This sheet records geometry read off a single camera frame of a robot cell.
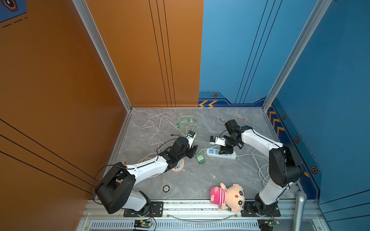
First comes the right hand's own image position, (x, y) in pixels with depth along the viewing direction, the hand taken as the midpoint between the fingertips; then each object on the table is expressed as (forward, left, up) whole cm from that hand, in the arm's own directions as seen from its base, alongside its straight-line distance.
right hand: (221, 146), depth 92 cm
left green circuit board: (-40, +44, -6) cm, 60 cm away
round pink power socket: (-14, +26, -3) cm, 30 cm away
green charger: (-7, +14, -3) cm, 16 cm away
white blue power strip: (-3, +5, -2) cm, 6 cm away
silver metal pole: (-29, -37, -3) cm, 47 cm away
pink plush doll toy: (-30, -1, +3) cm, 30 cm away
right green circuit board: (-40, -18, -7) cm, 44 cm away
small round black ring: (-24, +34, -5) cm, 42 cm away
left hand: (-1, +18, +7) cm, 19 cm away
